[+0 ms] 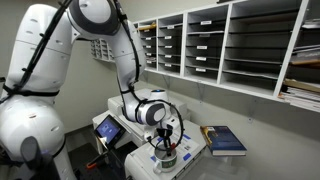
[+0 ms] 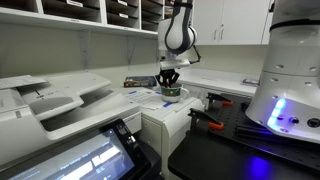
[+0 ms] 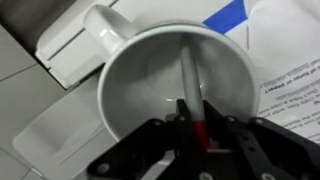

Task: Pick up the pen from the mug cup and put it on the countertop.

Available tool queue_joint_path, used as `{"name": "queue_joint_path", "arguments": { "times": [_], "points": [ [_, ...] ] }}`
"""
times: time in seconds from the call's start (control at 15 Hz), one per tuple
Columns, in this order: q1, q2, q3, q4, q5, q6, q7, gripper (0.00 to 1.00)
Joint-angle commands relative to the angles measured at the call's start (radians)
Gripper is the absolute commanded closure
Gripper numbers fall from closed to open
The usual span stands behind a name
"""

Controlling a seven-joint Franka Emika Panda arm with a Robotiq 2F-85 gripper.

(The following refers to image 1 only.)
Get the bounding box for black cable bundle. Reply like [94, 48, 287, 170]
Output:
[0, 0, 73, 105]
[111, 0, 185, 153]

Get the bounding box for blue hardcover book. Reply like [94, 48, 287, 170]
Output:
[199, 125, 248, 157]

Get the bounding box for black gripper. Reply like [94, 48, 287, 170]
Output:
[155, 123, 176, 157]

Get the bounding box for grey shelf bracket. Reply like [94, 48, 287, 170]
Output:
[162, 74, 172, 91]
[195, 82, 205, 102]

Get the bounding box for white mail sorter shelf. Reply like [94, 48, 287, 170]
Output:
[132, 0, 320, 114]

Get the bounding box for yellow folder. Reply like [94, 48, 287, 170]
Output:
[137, 23, 157, 32]

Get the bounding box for large white office printer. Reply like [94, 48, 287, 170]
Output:
[92, 87, 208, 180]

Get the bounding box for white paper notice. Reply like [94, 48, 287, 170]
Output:
[148, 130, 202, 165]

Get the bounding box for orange handle tool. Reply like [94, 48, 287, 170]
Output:
[85, 161, 99, 170]

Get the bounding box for white mug with green band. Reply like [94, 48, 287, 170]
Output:
[152, 143, 179, 175]

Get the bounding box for pen with orange cap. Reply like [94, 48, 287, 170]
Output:
[168, 142, 177, 157]

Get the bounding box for stack of papers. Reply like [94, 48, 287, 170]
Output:
[278, 77, 320, 110]

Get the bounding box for printer touchscreen panel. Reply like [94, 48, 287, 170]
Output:
[94, 114, 127, 150]

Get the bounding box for small white wall organizer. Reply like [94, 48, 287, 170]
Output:
[90, 38, 116, 64]

